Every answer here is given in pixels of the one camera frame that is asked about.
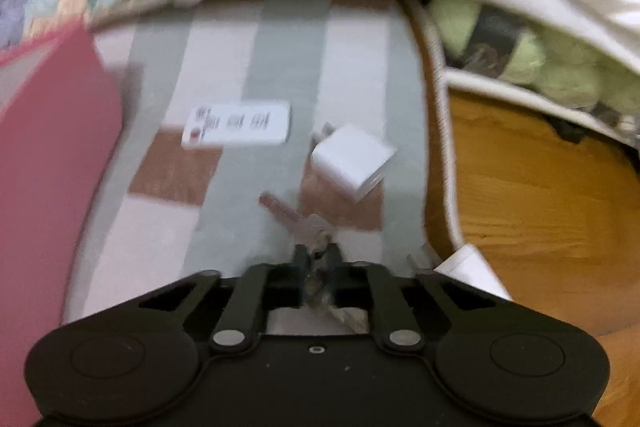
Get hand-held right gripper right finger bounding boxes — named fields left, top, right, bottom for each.
left=322, top=243, right=511, bottom=354

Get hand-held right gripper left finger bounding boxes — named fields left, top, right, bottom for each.
left=132, top=244, right=313, bottom=355

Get metal keys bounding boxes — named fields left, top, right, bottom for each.
left=257, top=192, right=371, bottom=333

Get pink cardboard box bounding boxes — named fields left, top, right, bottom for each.
left=0, top=24, right=123, bottom=427

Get white charger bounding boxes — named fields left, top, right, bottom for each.
left=407, top=243, right=513, bottom=303
left=310, top=122, right=398, bottom=202

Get small flat white remote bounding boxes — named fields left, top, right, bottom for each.
left=181, top=99, right=292, bottom=151

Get checkered rug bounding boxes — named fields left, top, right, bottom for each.
left=62, top=0, right=463, bottom=338

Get green bundle under bed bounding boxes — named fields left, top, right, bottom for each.
left=400, top=0, right=640, bottom=145

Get green yarn skein dark label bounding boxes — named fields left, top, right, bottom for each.
left=430, top=0, right=546, bottom=80

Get white bed sheet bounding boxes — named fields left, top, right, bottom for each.
left=420, top=0, right=640, bottom=72

